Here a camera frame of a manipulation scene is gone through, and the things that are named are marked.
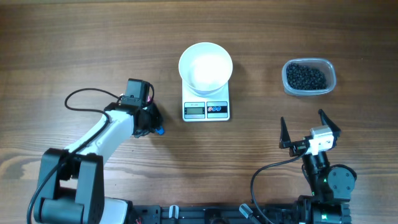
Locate white bowl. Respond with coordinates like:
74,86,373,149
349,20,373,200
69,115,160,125
178,42,233,95

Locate clear plastic container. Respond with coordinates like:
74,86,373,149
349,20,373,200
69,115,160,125
282,58,336,96

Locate black cable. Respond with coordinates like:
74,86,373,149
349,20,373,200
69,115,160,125
26,82,155,224
250,147,310,224

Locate pink scoop blue handle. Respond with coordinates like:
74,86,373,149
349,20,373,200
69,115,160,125
146,97,165,135

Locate black beans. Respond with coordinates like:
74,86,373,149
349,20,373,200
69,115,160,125
286,63,326,90

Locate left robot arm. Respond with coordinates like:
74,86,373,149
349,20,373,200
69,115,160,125
27,103,164,224

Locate white digital kitchen scale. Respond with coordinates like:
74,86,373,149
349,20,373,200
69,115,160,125
182,82,231,122

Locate left black cable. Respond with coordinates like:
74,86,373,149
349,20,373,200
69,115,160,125
26,82,155,224

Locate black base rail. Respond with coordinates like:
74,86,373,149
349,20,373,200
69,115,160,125
126,204,308,224

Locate right black cable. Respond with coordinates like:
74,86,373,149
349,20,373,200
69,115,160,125
250,147,310,224

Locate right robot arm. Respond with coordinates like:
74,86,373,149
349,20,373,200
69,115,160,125
279,109,357,224

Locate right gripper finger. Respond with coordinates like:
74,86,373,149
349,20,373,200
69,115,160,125
280,117,291,144
318,109,341,137

